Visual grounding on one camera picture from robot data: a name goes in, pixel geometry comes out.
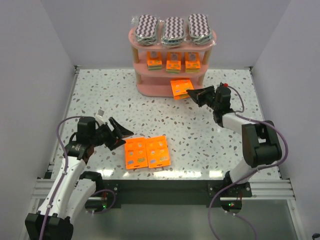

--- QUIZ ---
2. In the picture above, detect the pink three-tier shelf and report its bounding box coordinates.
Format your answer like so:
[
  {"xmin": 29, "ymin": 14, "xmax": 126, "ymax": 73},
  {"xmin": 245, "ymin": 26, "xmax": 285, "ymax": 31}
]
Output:
[{"xmin": 128, "ymin": 27, "xmax": 215, "ymax": 97}]

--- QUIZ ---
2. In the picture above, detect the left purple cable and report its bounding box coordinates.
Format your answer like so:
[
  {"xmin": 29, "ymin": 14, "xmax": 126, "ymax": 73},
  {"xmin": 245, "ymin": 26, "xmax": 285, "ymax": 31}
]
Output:
[{"xmin": 38, "ymin": 116, "xmax": 118, "ymax": 240}]

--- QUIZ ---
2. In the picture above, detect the orange flat pack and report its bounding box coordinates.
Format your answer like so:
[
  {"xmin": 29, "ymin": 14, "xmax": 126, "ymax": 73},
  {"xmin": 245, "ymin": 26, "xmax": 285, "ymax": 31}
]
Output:
[
  {"xmin": 145, "ymin": 135, "xmax": 171, "ymax": 169},
  {"xmin": 170, "ymin": 78, "xmax": 194, "ymax": 100},
  {"xmin": 124, "ymin": 137, "xmax": 148, "ymax": 170}
]

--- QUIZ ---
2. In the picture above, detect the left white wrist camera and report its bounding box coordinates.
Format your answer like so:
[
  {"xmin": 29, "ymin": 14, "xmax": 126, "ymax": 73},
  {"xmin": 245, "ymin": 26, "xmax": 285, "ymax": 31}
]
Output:
[{"xmin": 94, "ymin": 109, "xmax": 105, "ymax": 126}]

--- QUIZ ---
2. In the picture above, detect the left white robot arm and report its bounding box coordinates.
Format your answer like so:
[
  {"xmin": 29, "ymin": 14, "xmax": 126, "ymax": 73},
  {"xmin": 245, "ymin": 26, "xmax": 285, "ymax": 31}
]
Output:
[{"xmin": 25, "ymin": 115, "xmax": 134, "ymax": 240}]

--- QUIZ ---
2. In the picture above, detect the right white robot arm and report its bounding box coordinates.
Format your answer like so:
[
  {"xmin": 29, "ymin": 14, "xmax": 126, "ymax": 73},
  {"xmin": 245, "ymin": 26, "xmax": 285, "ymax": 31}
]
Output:
[{"xmin": 186, "ymin": 83, "xmax": 282, "ymax": 186}]

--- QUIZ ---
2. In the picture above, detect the orange sponge box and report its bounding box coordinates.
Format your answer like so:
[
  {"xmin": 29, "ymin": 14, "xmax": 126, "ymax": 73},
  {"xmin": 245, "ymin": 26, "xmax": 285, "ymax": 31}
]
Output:
[
  {"xmin": 166, "ymin": 52, "xmax": 182, "ymax": 74},
  {"xmin": 147, "ymin": 51, "xmax": 163, "ymax": 71},
  {"xmin": 184, "ymin": 52, "xmax": 201, "ymax": 73}
]

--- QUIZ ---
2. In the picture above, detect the striped sponge pack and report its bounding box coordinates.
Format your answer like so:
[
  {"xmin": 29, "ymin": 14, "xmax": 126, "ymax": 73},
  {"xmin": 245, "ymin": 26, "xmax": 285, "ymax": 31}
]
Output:
[
  {"xmin": 161, "ymin": 16, "xmax": 186, "ymax": 48},
  {"xmin": 187, "ymin": 13, "xmax": 216, "ymax": 46},
  {"xmin": 131, "ymin": 14, "xmax": 160, "ymax": 47}
]

